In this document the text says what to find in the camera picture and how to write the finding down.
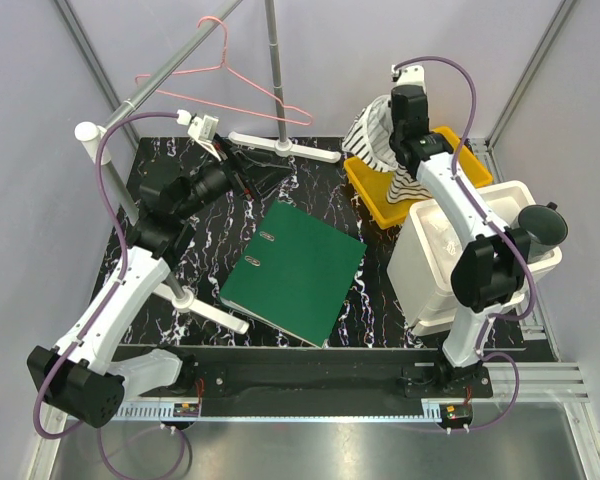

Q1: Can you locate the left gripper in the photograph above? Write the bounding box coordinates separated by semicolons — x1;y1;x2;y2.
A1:
175;133;293;220

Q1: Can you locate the striped black white tank top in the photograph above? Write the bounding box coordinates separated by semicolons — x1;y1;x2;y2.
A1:
342;94;431;204

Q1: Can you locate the pink wire hanger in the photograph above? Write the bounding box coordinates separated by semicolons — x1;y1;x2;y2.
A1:
155;15;314;127

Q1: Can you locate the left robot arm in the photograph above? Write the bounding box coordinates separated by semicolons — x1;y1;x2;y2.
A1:
27;136;291;439

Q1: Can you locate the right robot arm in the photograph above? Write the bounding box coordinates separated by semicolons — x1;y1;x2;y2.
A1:
389;84;533;397

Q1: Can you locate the yellow plastic tray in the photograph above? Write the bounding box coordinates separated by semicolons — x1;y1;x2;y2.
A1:
344;146;493;230

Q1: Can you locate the white foam box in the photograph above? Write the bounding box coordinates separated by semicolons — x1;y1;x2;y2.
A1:
387;181;562;336

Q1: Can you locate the grey metal clothes rack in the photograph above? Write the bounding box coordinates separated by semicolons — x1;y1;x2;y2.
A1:
74;0;342;335

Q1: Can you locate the dark green mug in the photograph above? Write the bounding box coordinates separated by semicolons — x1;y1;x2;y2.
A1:
516;202;569;263

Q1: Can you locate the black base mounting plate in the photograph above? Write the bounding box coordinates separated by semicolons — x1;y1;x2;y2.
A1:
179;346;493;420

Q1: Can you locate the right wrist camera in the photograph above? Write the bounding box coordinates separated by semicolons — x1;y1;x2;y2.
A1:
391;64;426;91

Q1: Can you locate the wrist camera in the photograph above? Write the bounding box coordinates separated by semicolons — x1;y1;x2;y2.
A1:
391;64;426;91
176;109;220;159

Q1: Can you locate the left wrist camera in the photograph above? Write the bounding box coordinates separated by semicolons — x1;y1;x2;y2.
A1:
176;109;220;159

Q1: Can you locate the green ring binder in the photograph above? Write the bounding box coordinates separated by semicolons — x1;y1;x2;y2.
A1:
219;201;366;348

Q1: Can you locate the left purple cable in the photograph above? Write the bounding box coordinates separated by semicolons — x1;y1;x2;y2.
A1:
32;110;194;479

